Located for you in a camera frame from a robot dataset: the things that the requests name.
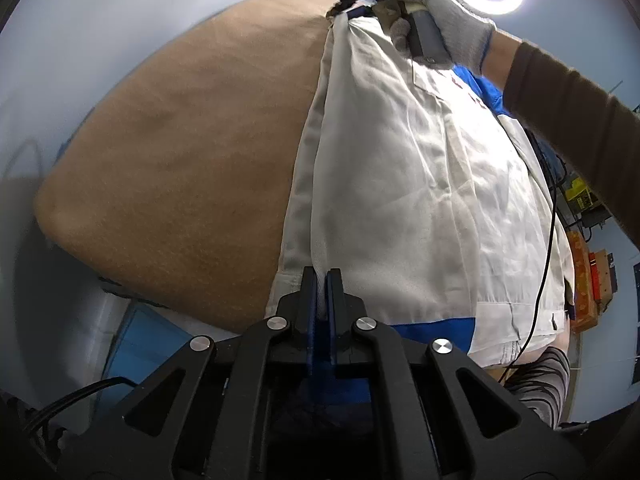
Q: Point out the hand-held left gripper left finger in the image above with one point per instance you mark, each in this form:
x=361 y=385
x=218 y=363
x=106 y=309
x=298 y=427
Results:
x=310 y=310

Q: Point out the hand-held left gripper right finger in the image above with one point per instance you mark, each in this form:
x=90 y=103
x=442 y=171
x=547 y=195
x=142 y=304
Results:
x=336 y=310

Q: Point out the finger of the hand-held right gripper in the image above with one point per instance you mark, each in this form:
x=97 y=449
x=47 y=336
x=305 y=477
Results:
x=356 y=10

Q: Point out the white and blue jacket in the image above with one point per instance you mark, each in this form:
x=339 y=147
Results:
x=410 y=170

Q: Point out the person's right forearm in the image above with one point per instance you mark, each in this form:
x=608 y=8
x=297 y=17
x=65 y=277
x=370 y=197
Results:
x=575 y=120

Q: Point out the person's right hand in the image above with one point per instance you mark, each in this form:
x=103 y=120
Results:
x=460 y=30

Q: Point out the blue panel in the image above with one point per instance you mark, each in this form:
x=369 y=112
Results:
x=150 y=345

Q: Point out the tan blanket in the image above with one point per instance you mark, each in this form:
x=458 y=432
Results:
x=175 y=160

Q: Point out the person's leg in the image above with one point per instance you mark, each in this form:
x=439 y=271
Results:
x=542 y=385

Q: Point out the orange box stack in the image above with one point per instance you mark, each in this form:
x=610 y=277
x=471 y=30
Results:
x=582 y=285

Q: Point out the red box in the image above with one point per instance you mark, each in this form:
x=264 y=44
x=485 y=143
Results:
x=595 y=277

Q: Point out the yellow box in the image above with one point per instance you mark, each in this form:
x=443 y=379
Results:
x=577 y=194

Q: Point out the tan cardboard box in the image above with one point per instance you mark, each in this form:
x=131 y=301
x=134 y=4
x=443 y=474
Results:
x=607 y=280

